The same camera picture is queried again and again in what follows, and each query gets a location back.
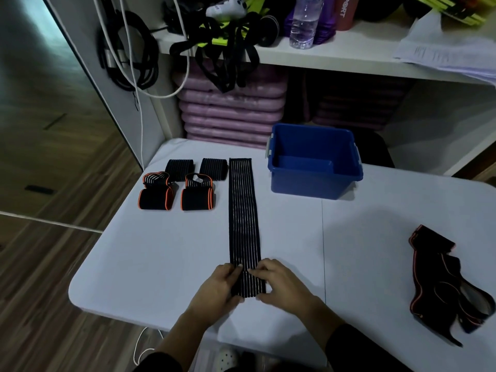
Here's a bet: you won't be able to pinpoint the thick white cable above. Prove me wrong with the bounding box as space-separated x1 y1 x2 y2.
91 0 191 99

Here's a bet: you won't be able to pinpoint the purple bottle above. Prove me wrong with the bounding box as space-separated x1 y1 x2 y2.
283 0 337 45

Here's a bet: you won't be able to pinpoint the white shelf unit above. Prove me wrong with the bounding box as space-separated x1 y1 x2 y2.
40 0 496 177

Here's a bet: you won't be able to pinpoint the black cylindrical roller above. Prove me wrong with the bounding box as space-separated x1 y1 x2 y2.
257 14 281 48

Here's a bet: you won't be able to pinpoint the person's right forearm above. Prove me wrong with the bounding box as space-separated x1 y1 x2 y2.
306 300 415 372

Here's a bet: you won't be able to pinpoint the blue plastic bin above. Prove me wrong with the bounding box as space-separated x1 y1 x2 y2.
265 122 364 201

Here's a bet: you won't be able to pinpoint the person's left forearm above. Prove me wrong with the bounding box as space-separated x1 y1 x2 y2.
133 312 214 372

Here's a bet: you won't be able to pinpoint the stack of pink mats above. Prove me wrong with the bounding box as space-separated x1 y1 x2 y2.
312 79 408 130
173 59 289 150

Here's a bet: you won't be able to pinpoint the person's left hand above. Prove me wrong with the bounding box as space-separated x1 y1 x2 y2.
185 263 245 330

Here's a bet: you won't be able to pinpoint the white paper sheets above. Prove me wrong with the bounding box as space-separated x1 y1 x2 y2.
393 10 496 86

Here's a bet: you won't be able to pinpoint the person's white shoe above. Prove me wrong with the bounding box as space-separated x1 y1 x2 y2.
215 344 239 370

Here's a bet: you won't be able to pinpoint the thin white cable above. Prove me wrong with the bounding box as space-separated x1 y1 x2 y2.
118 0 163 367

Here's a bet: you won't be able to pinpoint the black yellow suspension straps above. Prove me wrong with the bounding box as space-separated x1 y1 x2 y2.
162 0 280 94

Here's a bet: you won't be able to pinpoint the wooden door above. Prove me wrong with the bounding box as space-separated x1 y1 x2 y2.
453 149 496 182

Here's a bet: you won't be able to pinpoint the pink sport bottle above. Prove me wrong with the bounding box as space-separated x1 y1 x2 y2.
335 0 359 32

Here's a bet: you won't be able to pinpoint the clear plastic water bottle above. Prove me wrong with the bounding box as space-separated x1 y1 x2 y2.
288 0 324 50

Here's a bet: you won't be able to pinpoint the white handheld controller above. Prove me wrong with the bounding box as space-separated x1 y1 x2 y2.
205 0 247 19

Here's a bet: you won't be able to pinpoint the black round bag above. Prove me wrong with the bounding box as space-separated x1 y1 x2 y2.
354 0 400 23

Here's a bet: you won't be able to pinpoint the black striped strap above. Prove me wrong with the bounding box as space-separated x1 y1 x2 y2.
199 157 228 181
164 158 195 182
227 157 268 299

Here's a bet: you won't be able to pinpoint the black coiled cable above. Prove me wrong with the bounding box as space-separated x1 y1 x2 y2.
97 9 160 92

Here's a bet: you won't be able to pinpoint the person's right hand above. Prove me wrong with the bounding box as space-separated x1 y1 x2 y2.
247 258 324 318

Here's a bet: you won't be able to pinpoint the pile of black orange straps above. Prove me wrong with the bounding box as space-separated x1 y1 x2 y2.
409 224 496 348

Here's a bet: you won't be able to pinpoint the yellow orange agility ladder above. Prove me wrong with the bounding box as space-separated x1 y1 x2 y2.
409 0 487 27

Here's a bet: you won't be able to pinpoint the black chair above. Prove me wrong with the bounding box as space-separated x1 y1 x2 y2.
350 127 396 169

